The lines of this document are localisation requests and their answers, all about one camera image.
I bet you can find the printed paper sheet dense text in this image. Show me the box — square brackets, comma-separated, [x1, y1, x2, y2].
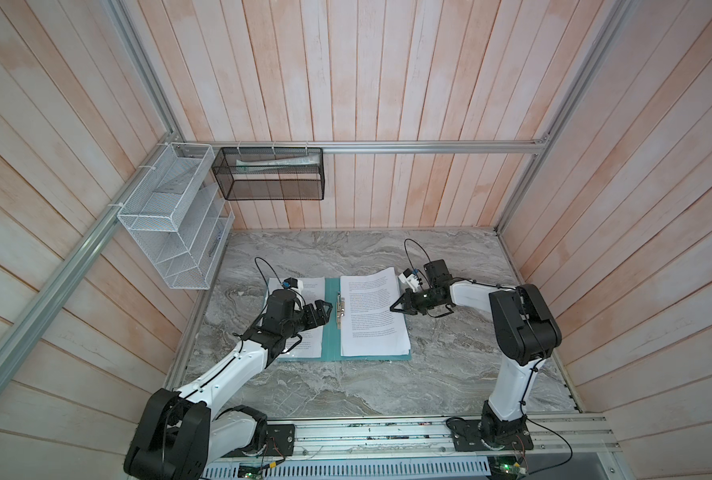
[279, 277, 326, 361]

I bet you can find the green file folder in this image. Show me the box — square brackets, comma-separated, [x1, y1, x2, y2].
[278, 278, 412, 362]

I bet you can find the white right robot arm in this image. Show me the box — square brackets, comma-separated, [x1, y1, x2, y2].
[390, 260, 562, 452]

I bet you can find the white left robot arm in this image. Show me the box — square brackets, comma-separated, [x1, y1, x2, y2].
[124, 288, 333, 479]

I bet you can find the metal folder clip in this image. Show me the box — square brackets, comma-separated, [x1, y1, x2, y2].
[336, 292, 345, 329]

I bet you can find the black mesh basket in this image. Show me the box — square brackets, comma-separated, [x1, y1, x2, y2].
[212, 146, 326, 201]

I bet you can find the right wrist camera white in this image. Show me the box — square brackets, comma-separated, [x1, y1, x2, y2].
[398, 268, 423, 293]

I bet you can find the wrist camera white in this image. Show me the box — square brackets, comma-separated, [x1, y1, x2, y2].
[281, 277, 304, 294]
[398, 268, 423, 293]

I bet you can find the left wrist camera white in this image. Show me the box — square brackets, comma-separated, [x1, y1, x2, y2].
[281, 277, 304, 294]

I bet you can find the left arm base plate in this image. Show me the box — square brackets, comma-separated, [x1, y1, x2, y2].
[224, 423, 296, 458]

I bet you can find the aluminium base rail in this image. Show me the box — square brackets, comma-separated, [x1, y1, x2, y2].
[269, 413, 626, 469]

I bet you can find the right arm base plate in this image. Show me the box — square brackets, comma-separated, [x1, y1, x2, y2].
[445, 416, 534, 452]

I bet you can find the white wire mesh shelf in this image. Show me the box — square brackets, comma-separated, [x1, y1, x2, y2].
[118, 143, 235, 290]

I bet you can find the horizontal aluminium frame bar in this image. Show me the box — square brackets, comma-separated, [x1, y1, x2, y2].
[204, 140, 547, 154]

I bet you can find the left aluminium frame bar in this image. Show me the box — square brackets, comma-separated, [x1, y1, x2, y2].
[0, 132, 181, 396]

